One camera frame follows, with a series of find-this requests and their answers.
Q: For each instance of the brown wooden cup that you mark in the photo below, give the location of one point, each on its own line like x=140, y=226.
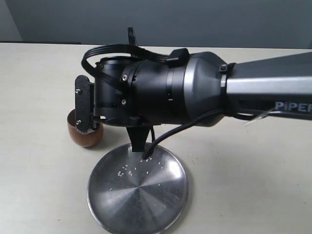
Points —
x=88, y=140

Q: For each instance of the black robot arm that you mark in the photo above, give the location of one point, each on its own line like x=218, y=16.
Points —
x=198, y=90

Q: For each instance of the round steel plate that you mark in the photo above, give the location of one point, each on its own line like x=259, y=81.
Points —
x=127, y=194

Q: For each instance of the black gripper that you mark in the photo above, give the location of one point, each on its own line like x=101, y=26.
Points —
x=122, y=103

